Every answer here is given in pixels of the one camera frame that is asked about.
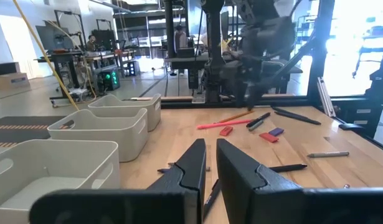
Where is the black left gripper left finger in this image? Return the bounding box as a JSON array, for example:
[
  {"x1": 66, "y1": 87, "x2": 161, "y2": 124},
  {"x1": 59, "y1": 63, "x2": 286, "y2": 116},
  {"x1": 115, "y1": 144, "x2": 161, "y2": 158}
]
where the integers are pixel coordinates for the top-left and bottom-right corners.
[{"x1": 29, "y1": 138, "x2": 207, "y2": 224}]

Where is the black pen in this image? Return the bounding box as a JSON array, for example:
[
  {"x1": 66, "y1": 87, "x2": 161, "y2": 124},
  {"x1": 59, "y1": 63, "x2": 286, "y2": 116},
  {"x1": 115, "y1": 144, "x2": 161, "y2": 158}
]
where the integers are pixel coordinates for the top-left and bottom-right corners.
[
  {"x1": 245, "y1": 112, "x2": 272, "y2": 128},
  {"x1": 268, "y1": 163, "x2": 308, "y2": 174},
  {"x1": 273, "y1": 110, "x2": 322, "y2": 126},
  {"x1": 270, "y1": 106, "x2": 304, "y2": 115},
  {"x1": 202, "y1": 179, "x2": 222, "y2": 220}
]

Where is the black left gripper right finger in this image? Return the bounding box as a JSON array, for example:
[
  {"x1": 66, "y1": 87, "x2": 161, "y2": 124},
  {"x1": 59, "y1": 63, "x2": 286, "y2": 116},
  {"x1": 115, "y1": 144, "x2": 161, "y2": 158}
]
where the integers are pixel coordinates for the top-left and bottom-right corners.
[{"x1": 215, "y1": 138, "x2": 383, "y2": 224}]

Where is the black aluminium rig frame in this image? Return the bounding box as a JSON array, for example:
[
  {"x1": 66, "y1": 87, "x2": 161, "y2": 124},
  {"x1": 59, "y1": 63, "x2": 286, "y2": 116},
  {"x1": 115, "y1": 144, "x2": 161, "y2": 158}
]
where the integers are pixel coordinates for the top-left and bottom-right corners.
[{"x1": 161, "y1": 0, "x2": 383, "y2": 150}]

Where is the silver aluminium extrusion bar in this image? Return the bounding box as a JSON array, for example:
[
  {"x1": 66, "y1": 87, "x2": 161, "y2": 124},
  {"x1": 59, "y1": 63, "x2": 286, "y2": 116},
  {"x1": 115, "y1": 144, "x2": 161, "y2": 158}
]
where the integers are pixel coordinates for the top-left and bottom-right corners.
[{"x1": 316, "y1": 76, "x2": 337, "y2": 118}]

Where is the black mat with orange stripes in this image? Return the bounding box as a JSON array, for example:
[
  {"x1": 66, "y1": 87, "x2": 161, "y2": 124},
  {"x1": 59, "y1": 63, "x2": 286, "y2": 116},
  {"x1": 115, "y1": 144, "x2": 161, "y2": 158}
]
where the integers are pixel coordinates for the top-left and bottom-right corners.
[{"x1": 0, "y1": 115, "x2": 69, "y2": 149}]

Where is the pink pencil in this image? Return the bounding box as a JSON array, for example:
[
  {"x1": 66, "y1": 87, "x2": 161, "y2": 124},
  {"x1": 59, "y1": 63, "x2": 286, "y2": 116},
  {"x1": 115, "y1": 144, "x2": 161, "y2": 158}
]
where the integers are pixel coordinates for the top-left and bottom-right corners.
[{"x1": 196, "y1": 119, "x2": 253, "y2": 130}]

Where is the yellow hanging cable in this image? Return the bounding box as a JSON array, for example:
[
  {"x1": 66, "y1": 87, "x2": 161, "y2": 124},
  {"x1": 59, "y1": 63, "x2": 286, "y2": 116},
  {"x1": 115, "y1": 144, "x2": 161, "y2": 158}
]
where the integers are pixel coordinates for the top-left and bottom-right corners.
[{"x1": 11, "y1": 0, "x2": 80, "y2": 111}]

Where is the cluttered black workbench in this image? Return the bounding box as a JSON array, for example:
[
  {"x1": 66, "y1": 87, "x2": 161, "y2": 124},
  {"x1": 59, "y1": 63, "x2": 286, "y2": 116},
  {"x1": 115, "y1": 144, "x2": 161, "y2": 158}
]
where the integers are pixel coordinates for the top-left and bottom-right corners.
[{"x1": 34, "y1": 9, "x2": 138, "y2": 100}]

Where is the light grey plastic bin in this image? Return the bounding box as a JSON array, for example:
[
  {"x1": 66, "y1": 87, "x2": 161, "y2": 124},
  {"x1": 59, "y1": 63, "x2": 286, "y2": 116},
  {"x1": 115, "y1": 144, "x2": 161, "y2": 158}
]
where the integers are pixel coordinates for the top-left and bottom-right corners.
[
  {"x1": 0, "y1": 139, "x2": 121, "y2": 218},
  {"x1": 87, "y1": 93, "x2": 163, "y2": 132},
  {"x1": 47, "y1": 108, "x2": 149, "y2": 163}
]

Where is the cardboard box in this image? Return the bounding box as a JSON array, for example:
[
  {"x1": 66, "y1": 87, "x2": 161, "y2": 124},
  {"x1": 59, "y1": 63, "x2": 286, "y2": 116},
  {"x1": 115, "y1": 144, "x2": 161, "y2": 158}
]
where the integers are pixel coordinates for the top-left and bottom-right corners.
[{"x1": 0, "y1": 72, "x2": 31, "y2": 91}]

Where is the person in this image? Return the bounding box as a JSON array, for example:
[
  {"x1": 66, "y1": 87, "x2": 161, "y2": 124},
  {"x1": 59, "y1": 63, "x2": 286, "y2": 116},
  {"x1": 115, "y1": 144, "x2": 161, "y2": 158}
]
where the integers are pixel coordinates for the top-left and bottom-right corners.
[{"x1": 86, "y1": 34, "x2": 98, "y2": 52}]

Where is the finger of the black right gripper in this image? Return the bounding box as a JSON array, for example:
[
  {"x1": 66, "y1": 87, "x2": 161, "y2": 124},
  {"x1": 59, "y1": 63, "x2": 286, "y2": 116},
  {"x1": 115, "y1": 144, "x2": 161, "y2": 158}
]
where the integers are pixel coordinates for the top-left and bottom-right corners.
[
  {"x1": 245, "y1": 79, "x2": 257, "y2": 111},
  {"x1": 256, "y1": 77, "x2": 268, "y2": 100}
]

